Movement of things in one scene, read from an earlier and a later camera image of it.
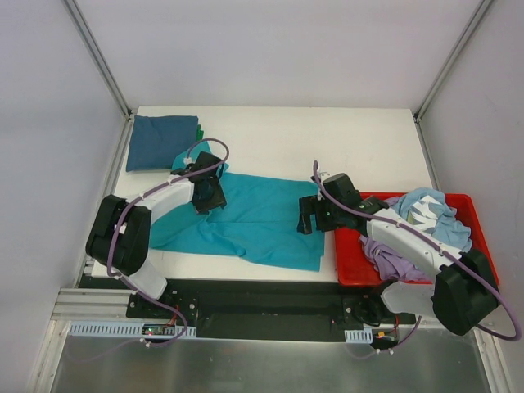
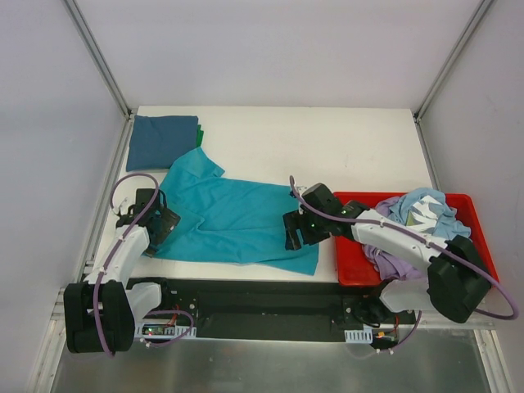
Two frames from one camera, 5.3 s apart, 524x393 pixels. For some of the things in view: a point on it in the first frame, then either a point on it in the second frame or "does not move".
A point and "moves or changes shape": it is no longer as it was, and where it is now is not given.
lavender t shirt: [388, 264] does not move
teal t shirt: [259, 220] moves or changes shape
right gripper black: [310, 214] -> [295, 231]
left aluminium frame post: [101, 59] does not move
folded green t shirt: [199, 133] does not move
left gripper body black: [214, 196] -> [164, 225]
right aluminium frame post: [451, 60] does not move
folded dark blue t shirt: [157, 141] does not move
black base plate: [268, 308] does not move
